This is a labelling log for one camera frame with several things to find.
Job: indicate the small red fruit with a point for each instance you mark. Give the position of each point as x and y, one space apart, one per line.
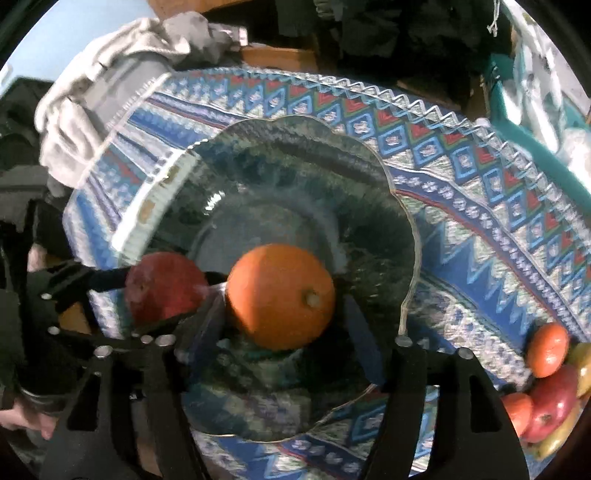
272 295

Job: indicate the teal box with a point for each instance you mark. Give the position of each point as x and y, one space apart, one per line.
512 124

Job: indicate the grey cloth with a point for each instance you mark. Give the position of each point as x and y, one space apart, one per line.
69 138

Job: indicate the yellow apple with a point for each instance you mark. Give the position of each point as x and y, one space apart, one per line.
582 364

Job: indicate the small tangerine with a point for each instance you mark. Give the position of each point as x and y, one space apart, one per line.
517 410

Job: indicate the brown cardboard box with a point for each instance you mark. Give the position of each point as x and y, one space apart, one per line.
277 60

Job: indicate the scalloped glass plate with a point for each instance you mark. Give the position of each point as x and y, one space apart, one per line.
286 184

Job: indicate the blue patterned tablecloth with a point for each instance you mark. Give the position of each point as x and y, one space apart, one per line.
461 230

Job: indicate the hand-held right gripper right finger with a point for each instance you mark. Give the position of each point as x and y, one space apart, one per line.
364 337

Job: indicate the person's left hand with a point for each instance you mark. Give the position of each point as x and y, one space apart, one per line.
25 420

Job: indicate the white printed plastic bag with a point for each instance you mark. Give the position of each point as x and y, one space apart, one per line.
540 78

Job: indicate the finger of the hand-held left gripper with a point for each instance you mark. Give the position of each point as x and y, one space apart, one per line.
92 336
87 279

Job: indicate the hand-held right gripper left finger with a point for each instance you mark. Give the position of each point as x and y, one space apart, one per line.
205 325

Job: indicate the red tomato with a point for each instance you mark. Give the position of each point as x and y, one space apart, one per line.
547 348

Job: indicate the red apple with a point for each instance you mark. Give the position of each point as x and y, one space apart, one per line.
161 286
551 399

